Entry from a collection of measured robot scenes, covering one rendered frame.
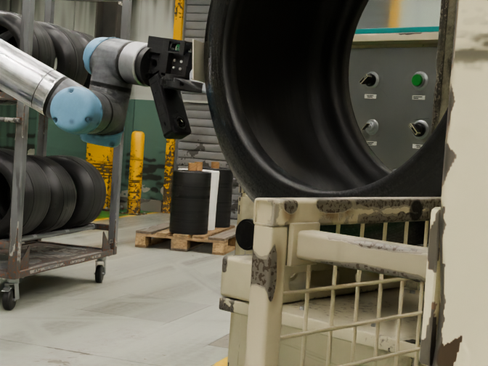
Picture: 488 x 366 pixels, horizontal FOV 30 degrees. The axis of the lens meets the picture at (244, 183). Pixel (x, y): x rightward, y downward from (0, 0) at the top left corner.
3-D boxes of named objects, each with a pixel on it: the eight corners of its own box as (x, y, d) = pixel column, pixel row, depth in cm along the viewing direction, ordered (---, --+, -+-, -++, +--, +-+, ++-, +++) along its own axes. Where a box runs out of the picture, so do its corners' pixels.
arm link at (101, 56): (108, 84, 171) (118, 39, 170) (146, 92, 164) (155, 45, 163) (75, 77, 165) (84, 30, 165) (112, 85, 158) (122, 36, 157)
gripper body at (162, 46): (186, 41, 146) (138, 33, 154) (179, 94, 147) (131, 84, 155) (219, 46, 152) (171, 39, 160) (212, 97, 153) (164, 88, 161)
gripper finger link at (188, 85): (196, 82, 143) (160, 75, 149) (194, 91, 144) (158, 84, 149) (217, 84, 147) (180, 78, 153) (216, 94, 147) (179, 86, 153)
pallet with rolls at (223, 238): (175, 234, 914) (179, 158, 910) (253, 241, 897) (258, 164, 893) (134, 247, 797) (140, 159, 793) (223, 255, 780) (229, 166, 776)
